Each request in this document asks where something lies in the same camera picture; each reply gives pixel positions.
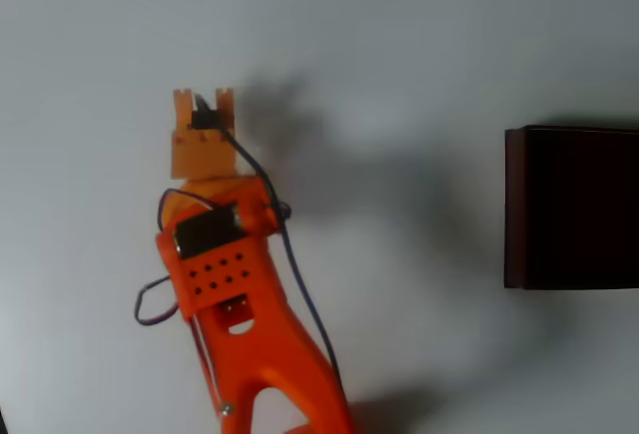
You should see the dark red box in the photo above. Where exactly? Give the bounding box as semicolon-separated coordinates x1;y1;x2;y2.
504;125;639;291

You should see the light orange forked camera mount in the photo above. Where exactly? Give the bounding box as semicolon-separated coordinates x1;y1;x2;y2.
172;86;237;180

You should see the thin blue servo wire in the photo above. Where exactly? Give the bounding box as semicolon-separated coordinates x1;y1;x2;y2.
157;187;242;233
133;274;181;327

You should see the small black camera module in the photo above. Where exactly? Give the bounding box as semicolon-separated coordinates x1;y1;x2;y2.
191;96;223;132

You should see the black camera cable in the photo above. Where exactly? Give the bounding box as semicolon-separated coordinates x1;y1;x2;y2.
218;124;345;391

